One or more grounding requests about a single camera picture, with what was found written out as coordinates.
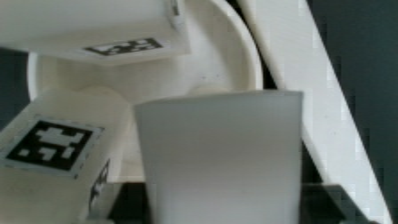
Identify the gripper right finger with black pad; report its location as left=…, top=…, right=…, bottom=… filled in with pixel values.
left=300, top=184, right=380, bottom=224

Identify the white round stool seat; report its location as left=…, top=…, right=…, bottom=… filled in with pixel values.
left=28, top=0, right=262, bottom=181

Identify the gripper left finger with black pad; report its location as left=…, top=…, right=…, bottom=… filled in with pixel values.
left=88, top=182, right=150, bottom=224

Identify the white stool leg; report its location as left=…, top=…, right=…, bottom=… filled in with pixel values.
left=0, top=0, right=188, bottom=66
left=134, top=90, right=301, bottom=224
left=0, top=86, right=131, bottom=224

